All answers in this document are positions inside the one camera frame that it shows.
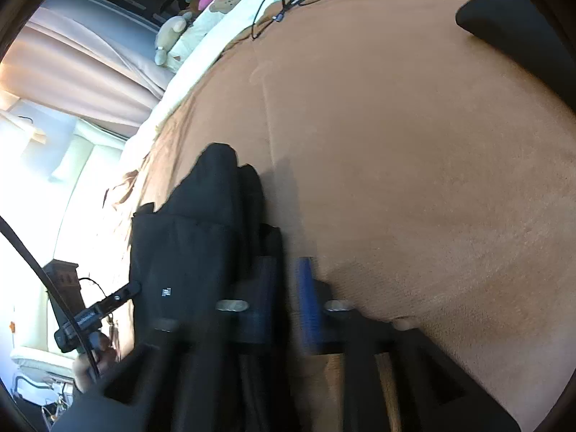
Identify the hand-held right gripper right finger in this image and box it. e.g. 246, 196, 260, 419
294, 256, 519, 432

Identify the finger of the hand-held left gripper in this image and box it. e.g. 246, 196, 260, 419
103, 281, 143, 312

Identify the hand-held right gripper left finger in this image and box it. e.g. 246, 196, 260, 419
58, 256, 283, 432

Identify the black garment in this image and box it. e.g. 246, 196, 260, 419
129, 143, 289, 432

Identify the person's left hand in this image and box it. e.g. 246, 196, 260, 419
72, 334, 123, 393

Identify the dark wooden stand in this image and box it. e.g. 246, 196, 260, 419
42, 260, 82, 321

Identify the brown blanket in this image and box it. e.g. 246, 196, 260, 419
103, 0, 576, 432

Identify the white bedsheet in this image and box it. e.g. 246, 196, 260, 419
121, 36, 237, 177

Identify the pink curtain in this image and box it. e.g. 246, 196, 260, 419
0, 6, 172, 139

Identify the beige plush toy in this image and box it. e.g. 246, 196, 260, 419
154, 13, 195, 67

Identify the cream bear print quilt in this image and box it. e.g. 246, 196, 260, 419
168, 0, 325, 73

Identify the black cloth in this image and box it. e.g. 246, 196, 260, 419
455, 0, 576, 82

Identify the thick black gripper cable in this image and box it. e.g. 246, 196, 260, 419
0, 215, 100, 379

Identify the metal wire rack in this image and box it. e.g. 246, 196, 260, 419
13, 368, 70, 421

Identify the thin black cable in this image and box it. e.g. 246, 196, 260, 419
251, 0, 301, 40

